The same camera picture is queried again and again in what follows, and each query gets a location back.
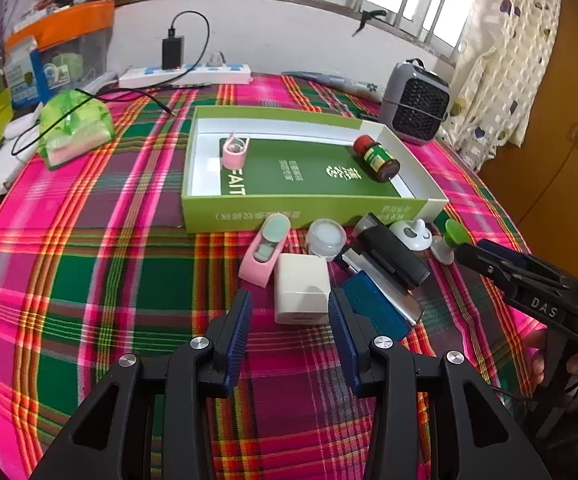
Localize patterned cream curtain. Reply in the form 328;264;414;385
442;0;565;171

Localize white USB charger cube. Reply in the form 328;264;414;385
274;253;331;326

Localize black mouse cable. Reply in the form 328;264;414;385
11;110;77;157

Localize black adapter cable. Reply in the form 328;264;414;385
74;10;211;117

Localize blue USB stick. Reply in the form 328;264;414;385
339;270;412;343

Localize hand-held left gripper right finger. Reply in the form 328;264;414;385
328;287;552;480

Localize grey folded umbrella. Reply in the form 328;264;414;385
281;71;385;100

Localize brown bottle red cap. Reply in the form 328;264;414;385
353;135;401;182

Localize pink and green holder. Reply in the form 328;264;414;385
239;212;291;288

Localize black power adapter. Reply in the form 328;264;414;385
162;35;185;68

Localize white round hook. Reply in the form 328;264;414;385
389;220;432;250

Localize pink plastic clip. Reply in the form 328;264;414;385
222;132;251;171

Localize green tissue pack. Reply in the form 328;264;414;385
39;89;116;170

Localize black window hook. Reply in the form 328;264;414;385
351;9;387;37

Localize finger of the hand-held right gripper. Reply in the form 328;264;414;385
476;239;570;288
456;244;565;296

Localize white power strip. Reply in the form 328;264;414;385
119;63;252;88

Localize grey desktop fan heater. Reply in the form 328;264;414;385
379;60;451;146

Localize plaid pink green tablecloth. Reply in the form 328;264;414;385
0;72;545;480

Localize green cardboard box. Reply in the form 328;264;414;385
181;106;450;235

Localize translucent white round jar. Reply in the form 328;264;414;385
305;218;346;261

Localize black battery charger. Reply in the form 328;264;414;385
354;212;430;288

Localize blue and white carton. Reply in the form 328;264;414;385
4;37;52;108

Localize clear bin orange lid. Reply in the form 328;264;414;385
6;0;114;92

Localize wooden wardrobe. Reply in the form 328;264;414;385
479;0;578;273

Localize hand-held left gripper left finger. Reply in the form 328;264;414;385
29;289;254;480

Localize green and white knob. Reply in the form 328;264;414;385
430;219;464;265

